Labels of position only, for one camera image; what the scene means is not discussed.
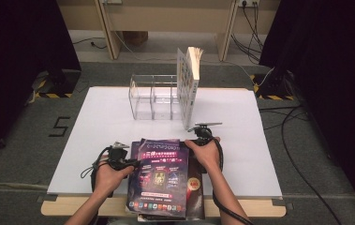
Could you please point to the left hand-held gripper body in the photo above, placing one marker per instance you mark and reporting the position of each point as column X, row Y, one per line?
column 117, row 154

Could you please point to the thick white book colourful tiles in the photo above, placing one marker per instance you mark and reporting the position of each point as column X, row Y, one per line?
column 186, row 87

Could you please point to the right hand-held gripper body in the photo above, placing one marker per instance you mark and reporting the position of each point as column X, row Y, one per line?
column 204, row 132

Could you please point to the white wall socket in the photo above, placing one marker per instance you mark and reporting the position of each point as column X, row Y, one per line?
column 248, row 2

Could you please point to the person's right hand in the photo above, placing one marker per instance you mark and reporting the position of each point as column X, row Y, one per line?
column 208, row 154

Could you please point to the black curtain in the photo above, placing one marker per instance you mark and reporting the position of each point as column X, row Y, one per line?
column 337, row 78
column 16, row 62

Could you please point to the person's left hand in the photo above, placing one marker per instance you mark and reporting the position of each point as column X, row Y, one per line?
column 109, row 179

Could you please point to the black and red magazine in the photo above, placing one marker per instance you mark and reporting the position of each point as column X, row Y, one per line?
column 195, row 200

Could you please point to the beige wooden desk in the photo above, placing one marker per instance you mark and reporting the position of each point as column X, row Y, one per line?
column 165, row 18

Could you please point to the clear acrylic book rack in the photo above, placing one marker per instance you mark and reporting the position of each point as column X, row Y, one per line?
column 142, row 106

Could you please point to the black stand base striped tape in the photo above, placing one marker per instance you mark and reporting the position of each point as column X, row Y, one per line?
column 275, row 87
column 59, row 84

